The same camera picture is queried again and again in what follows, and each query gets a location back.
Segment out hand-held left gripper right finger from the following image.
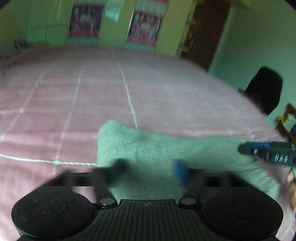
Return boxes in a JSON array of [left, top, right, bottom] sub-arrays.
[[173, 159, 243, 207]]

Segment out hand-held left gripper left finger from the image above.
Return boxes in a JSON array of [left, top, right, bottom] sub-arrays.
[[50, 159, 129, 208]]

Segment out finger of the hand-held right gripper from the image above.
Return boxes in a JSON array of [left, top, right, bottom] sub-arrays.
[[238, 145, 266, 160], [245, 142, 273, 150]]

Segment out green woven cloth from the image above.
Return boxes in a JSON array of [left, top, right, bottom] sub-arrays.
[[96, 119, 280, 201]]

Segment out person's right hand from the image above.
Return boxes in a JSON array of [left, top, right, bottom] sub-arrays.
[[286, 168, 296, 211]]

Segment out wooden shelf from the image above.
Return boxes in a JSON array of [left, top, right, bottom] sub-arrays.
[[275, 103, 296, 142]]

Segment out black chair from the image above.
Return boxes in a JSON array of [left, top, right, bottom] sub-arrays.
[[245, 67, 283, 115]]

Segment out pink checked bed sheet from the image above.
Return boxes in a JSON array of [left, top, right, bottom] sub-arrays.
[[0, 45, 296, 241]]

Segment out brown wooden door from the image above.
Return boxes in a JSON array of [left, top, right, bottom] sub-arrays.
[[180, 0, 232, 71]]

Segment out light green wardrobe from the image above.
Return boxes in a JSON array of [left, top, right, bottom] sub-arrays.
[[26, 0, 197, 58]]

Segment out grey crumpled cloth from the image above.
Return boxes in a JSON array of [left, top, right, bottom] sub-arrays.
[[0, 39, 35, 59]]

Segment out pink wall poster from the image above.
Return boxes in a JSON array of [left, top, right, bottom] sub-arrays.
[[67, 5, 104, 45], [135, 0, 169, 10], [126, 9, 166, 52]]

